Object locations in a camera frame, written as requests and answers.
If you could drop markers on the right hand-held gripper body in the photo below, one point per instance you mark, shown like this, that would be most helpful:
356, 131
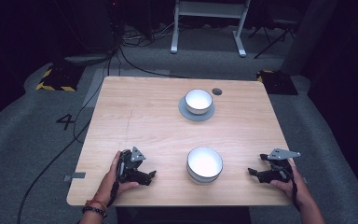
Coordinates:
280, 169

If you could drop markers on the white metal desk frame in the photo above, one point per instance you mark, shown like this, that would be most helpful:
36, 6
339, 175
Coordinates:
209, 9

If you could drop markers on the small grey tape piece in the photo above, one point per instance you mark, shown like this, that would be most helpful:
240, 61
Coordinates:
305, 180

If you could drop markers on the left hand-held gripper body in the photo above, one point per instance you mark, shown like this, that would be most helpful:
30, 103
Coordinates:
130, 169

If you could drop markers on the grey flat stand base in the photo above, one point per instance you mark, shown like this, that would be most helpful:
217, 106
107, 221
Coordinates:
87, 59

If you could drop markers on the grey round coaster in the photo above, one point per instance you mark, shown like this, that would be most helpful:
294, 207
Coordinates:
199, 118

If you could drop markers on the black tripod stand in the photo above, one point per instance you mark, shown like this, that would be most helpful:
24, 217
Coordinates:
273, 37

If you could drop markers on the person's right hand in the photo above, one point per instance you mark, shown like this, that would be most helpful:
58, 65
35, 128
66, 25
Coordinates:
298, 189

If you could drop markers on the white ribbed bowl dark rim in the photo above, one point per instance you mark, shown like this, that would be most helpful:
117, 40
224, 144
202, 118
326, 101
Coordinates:
204, 164
198, 101

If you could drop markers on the black yellow striped base plate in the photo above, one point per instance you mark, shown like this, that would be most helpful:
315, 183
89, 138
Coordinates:
60, 77
276, 82

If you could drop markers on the grey curtain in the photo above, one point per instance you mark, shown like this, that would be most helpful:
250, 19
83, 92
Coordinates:
310, 34

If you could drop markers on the person's left hand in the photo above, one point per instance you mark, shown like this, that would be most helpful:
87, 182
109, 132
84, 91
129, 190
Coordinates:
110, 183

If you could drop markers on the grey tape strip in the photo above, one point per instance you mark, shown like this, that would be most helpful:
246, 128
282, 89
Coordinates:
74, 176

